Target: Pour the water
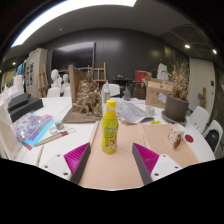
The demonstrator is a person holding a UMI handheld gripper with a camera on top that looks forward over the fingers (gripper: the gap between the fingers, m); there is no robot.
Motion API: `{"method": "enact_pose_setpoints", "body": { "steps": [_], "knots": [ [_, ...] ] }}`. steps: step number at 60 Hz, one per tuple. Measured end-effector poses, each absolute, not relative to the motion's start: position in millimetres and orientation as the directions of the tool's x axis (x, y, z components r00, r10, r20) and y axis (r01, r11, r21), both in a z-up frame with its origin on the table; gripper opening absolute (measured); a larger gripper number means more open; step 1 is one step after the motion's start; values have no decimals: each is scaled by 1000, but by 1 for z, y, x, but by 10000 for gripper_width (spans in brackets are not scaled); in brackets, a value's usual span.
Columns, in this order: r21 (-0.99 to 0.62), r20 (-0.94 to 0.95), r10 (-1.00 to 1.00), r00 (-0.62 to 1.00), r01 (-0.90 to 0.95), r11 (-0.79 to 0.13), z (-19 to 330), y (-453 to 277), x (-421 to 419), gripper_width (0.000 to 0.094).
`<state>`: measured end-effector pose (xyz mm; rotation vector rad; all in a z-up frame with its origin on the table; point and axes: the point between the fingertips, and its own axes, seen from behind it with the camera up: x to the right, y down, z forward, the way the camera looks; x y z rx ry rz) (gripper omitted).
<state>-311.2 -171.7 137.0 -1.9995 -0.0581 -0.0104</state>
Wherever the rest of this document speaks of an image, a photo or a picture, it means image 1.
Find wooden mannequin figure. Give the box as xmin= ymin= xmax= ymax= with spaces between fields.
xmin=197 ymin=87 xmax=208 ymax=109

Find wooden paint brush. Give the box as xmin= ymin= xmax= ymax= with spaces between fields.
xmin=34 ymin=128 xmax=77 ymax=148

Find dried plant in grey pot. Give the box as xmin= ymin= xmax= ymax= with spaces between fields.
xmin=163 ymin=61 xmax=191 ymax=123

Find brown sculpture on wooden base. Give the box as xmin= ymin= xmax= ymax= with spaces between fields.
xmin=61 ymin=64 xmax=104 ymax=125

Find brown cardboard box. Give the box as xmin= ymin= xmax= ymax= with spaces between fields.
xmin=144 ymin=78 xmax=174 ymax=110

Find small grey jar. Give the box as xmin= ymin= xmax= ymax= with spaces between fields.
xmin=54 ymin=119 xmax=65 ymax=131

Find yellow drink bottle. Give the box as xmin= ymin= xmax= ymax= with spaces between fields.
xmin=101 ymin=98 xmax=120 ymax=155

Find red box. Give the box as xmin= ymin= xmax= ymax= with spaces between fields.
xmin=134 ymin=69 xmax=149 ymax=84

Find white tape roll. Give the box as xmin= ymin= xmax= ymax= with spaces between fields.
xmin=145 ymin=105 xmax=156 ymax=117

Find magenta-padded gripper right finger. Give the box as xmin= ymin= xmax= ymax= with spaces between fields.
xmin=131 ymin=142 xmax=183 ymax=186

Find white plaster bust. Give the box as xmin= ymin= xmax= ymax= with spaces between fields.
xmin=61 ymin=73 xmax=71 ymax=93
xmin=49 ymin=68 xmax=63 ymax=89

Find black wall screen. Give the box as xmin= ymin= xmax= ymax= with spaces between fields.
xmin=50 ymin=41 xmax=96 ymax=72

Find flat round red coaster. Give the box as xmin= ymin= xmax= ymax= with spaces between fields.
xmin=184 ymin=133 xmax=195 ymax=144

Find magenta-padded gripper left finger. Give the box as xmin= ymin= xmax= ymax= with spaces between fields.
xmin=42 ymin=142 xmax=92 ymax=185

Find grey plant saucer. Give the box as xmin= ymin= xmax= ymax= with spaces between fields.
xmin=160 ymin=109 xmax=188 ymax=126

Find white plastic chair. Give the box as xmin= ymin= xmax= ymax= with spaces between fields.
xmin=100 ymin=83 xmax=121 ymax=98
xmin=46 ymin=87 xmax=62 ymax=98
xmin=202 ymin=119 xmax=224 ymax=155
xmin=188 ymin=105 xmax=211 ymax=135

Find grey printed newspaper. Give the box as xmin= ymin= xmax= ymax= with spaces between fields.
xmin=114 ymin=99 xmax=155 ymax=125

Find white spray bottle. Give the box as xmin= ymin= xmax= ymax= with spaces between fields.
xmin=101 ymin=82 xmax=111 ymax=104

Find wooden easel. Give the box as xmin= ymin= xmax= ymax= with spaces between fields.
xmin=87 ymin=61 xmax=108 ymax=88

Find clear glass bottle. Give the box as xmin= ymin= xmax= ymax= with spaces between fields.
xmin=122 ymin=83 xmax=132 ymax=102

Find black flat boxes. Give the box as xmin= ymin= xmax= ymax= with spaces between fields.
xmin=7 ymin=92 xmax=44 ymax=123

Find colourful book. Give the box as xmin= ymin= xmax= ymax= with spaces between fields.
xmin=12 ymin=112 xmax=55 ymax=148

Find white plaster statue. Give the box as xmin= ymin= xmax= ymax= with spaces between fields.
xmin=156 ymin=62 xmax=170 ymax=82

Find tan wooden board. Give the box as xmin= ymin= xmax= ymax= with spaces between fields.
xmin=78 ymin=122 xmax=200 ymax=190

